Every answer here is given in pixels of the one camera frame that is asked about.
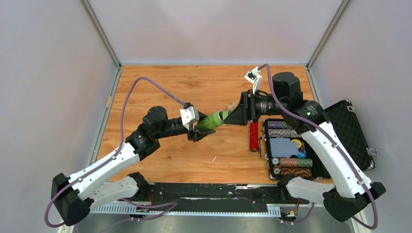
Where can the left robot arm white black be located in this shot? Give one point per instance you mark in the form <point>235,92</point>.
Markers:
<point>75,195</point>

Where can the red glitter tube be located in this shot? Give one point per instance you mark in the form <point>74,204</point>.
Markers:
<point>253,136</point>

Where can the blue playing card deck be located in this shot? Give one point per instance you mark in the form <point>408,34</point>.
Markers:
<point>283,147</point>

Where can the green purple chip row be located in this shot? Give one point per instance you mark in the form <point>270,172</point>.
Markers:
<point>281,129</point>

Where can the black poker chip case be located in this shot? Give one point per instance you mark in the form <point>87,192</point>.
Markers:
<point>347,129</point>

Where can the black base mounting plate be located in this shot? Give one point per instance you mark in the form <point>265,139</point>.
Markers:
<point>216,197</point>

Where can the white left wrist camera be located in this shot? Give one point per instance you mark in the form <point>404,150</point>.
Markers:
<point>189,115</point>

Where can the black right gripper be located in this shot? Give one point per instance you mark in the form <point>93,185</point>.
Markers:
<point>245,111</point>

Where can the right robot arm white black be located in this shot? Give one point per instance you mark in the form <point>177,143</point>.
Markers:
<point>351,190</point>

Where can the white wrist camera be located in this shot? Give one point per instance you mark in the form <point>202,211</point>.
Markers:
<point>254,77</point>
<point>189,115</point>

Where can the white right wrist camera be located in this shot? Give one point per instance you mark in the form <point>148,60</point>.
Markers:
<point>254,77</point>

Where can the green pill bottle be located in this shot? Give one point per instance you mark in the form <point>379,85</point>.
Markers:
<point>212,121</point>

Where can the orange black chip row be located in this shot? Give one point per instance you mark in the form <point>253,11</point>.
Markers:
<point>287,166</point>

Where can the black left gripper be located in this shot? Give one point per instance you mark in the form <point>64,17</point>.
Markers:
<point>198,134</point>

